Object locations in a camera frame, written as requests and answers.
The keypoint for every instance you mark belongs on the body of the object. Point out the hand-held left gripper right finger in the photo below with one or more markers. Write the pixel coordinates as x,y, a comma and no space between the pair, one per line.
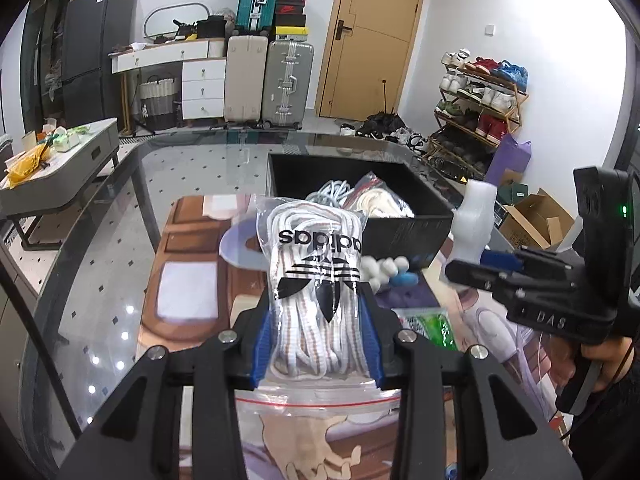
374,347

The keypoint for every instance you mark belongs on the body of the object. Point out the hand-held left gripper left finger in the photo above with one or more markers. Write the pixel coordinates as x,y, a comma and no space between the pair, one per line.
262,342

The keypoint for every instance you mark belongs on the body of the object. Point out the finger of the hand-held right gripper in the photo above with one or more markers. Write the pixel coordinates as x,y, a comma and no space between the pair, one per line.
500,259
480,277

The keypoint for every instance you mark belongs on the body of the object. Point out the white and blue plush toy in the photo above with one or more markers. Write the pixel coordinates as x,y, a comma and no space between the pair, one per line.
390,272

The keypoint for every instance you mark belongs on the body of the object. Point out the clear bag of white shoelaces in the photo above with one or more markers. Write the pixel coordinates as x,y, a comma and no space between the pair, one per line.
315,280

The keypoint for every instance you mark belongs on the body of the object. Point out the black cardboard box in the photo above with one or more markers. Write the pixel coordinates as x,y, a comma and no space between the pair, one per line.
400,240

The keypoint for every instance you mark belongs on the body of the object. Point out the zip bag of cream shoelaces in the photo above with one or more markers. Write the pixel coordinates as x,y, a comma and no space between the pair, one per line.
382,200

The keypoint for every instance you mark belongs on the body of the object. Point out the person's right forearm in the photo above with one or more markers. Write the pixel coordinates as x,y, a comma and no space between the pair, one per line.
612,435

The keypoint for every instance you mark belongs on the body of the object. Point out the person's right hand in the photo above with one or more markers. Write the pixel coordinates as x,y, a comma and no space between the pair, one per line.
612,357

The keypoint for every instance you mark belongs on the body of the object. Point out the open cardboard box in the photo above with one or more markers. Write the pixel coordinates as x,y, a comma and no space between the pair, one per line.
537,220

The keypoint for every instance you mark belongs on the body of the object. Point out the green and white packet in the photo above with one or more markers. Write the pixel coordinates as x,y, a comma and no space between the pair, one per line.
432,327

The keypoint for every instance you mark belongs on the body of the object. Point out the dark green box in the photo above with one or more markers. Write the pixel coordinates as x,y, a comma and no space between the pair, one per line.
510,197

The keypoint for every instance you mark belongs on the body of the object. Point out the printed cartoon desk mat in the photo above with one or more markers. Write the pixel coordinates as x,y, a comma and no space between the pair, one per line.
200,310

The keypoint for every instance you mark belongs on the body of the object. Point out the wooden shoe rack with shoes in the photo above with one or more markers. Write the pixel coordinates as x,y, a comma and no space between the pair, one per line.
480,115

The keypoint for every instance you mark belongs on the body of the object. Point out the pile of shoes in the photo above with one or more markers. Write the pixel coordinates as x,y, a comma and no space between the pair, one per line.
410,137

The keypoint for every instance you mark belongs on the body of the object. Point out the black umbrella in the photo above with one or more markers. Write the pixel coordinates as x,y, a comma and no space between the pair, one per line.
382,120

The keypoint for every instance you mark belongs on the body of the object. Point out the wooden door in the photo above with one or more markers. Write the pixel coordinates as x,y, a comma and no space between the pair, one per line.
372,40

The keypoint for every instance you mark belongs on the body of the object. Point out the grey side cabinet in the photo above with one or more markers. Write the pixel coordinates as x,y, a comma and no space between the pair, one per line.
12,300

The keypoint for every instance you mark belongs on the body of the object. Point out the grey coffee table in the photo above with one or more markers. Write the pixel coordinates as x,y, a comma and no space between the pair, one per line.
65,180

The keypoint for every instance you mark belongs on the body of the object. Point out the silver suitcase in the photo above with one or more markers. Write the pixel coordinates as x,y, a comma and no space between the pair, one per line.
287,85

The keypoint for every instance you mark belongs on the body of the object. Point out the wicker basket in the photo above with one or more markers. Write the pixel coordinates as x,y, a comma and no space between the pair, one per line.
157,105

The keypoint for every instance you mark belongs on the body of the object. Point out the white desk with drawers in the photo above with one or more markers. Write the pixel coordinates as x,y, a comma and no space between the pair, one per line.
200,90

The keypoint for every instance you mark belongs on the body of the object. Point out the beige suitcase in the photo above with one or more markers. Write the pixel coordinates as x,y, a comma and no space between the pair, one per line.
245,80

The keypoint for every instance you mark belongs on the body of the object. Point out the green and white tissue pack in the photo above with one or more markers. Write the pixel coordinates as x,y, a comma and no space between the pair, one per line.
65,140

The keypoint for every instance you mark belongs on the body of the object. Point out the yellow plastic bag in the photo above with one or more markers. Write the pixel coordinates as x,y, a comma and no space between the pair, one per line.
25,165

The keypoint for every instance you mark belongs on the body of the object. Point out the black bag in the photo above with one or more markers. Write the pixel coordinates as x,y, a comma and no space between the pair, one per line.
210,28

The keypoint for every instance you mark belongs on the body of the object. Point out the black and red shoe box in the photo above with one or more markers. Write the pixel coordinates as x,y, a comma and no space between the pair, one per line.
291,8

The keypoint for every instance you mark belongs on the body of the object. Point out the black refrigerator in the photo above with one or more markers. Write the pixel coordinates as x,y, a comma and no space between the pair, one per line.
95,55

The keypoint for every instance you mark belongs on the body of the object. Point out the oval mirror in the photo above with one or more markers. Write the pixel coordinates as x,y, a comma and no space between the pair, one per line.
175,7

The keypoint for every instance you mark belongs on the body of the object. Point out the dark glass cabinet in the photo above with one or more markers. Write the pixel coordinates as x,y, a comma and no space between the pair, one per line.
42,50

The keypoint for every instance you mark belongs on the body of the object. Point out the white light switch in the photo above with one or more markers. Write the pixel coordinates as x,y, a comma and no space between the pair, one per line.
489,30

